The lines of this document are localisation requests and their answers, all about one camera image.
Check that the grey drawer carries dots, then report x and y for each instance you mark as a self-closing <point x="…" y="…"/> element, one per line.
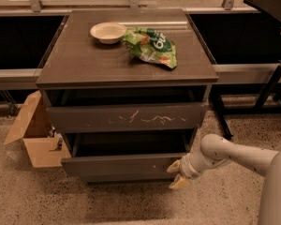
<point x="126" y="156"/>

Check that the scratched upper drawer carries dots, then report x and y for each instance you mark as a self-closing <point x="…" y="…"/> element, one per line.
<point x="133" y="117"/>

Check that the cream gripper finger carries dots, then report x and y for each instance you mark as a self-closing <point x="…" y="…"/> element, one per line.
<point x="174" y="167"/>
<point x="179" y="182"/>

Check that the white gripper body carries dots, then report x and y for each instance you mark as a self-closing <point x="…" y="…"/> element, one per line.
<point x="186" y="168"/>

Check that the dark grey drawer cabinet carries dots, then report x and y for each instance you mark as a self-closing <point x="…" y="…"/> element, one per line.
<point x="81" y="71"/>

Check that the open cardboard box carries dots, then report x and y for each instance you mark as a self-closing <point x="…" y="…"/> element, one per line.
<point x="32" y="126"/>

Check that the metal window railing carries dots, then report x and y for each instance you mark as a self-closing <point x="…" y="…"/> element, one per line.
<point x="14" y="79"/>

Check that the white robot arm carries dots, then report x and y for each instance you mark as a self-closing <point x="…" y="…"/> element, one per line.
<point x="215" y="151"/>

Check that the green chip bag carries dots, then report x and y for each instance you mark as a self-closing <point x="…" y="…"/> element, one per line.
<point x="150" y="46"/>

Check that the white bowl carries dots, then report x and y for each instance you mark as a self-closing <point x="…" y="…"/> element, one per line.
<point x="108" y="32"/>

